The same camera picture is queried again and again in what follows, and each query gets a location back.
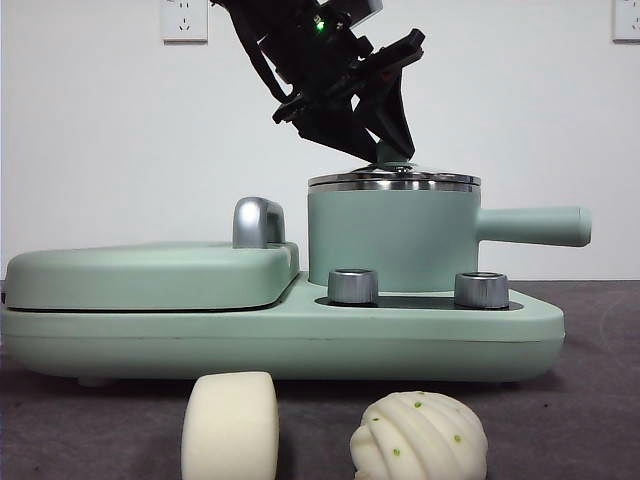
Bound glass pot lid green knob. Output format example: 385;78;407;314
306;142;483;186

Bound plain white steamed bun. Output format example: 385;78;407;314
181;371;280;480

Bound twisted white bun green specks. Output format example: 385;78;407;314
349;390;490;480

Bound silver control knob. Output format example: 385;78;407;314
453;271;511;309
327;268;381;305

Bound green breakfast machine base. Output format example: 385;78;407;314
0;272;567;389

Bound green hinged griddle cover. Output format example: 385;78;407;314
3;241;302;313

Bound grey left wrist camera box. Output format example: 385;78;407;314
319;0;385;17

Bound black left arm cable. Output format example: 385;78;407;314
210;0;296;101

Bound green pot with side handle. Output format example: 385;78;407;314
305;180;594;296

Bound silver griddle cover handle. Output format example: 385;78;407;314
232;196;288;250

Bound white wall socket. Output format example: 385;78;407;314
160;0;209;44
612;0;640;43

